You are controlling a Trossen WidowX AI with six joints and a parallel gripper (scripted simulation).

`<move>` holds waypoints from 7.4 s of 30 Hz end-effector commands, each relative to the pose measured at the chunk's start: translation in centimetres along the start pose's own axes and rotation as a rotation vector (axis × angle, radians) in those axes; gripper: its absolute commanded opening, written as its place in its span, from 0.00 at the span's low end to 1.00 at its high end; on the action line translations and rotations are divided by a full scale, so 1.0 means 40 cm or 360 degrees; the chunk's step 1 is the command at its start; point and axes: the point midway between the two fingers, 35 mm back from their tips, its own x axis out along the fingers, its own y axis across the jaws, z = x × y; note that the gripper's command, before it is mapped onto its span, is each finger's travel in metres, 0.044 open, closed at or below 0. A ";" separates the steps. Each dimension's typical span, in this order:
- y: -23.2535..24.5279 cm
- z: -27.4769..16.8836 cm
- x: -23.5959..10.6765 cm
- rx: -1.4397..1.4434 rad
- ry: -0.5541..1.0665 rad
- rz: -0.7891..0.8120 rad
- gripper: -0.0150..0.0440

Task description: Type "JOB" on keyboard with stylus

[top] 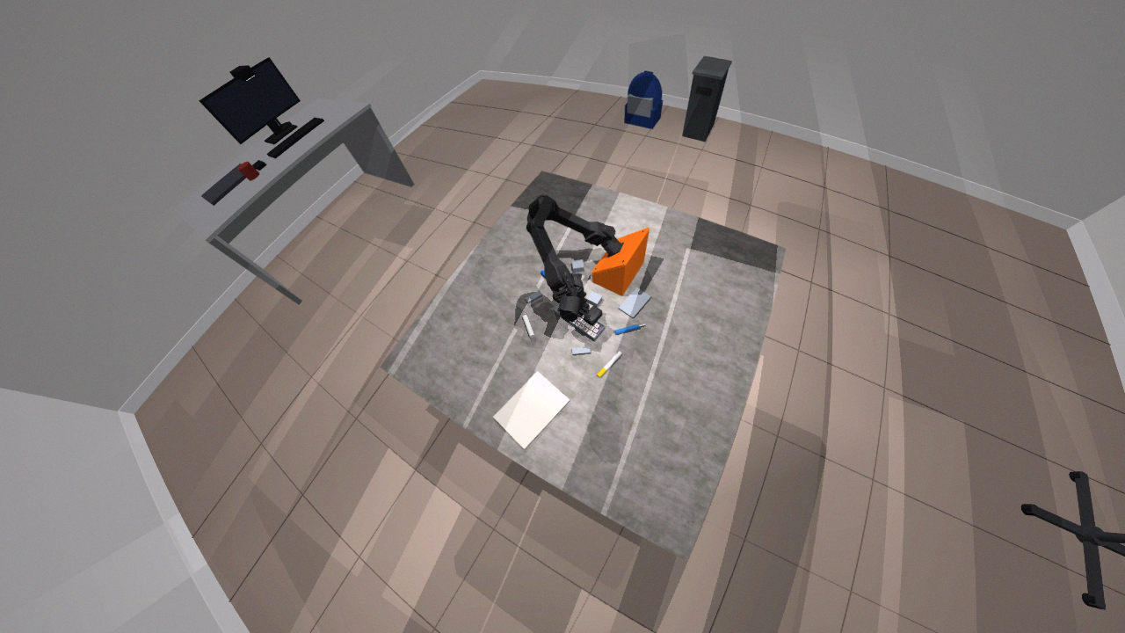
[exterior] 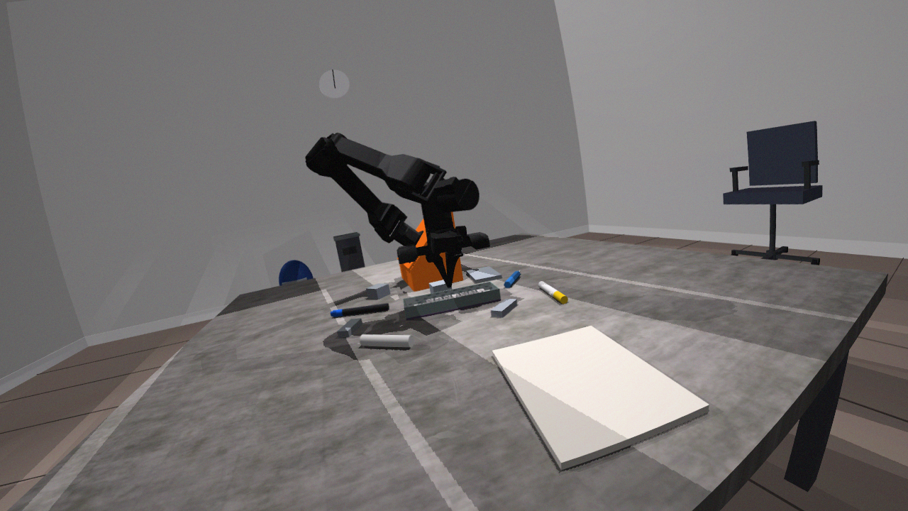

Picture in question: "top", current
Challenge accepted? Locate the keyboard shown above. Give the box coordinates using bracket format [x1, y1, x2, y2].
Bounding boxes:
[554, 302, 606, 341]

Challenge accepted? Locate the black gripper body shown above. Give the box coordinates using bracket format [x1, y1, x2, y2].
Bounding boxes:
[554, 292, 602, 325]

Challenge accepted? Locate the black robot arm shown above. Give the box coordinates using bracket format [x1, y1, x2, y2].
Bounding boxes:
[527, 195, 624, 323]

